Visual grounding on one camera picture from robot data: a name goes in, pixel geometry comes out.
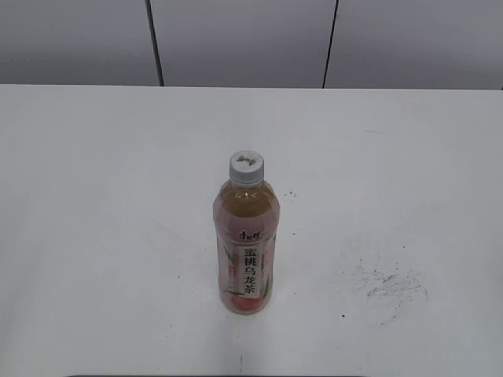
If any grey bottle cap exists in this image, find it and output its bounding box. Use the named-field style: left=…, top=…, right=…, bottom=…
left=229, top=150, right=265, bottom=187

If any peach oolong tea bottle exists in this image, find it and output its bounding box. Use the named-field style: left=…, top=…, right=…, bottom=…
left=213, top=179, right=282, bottom=317

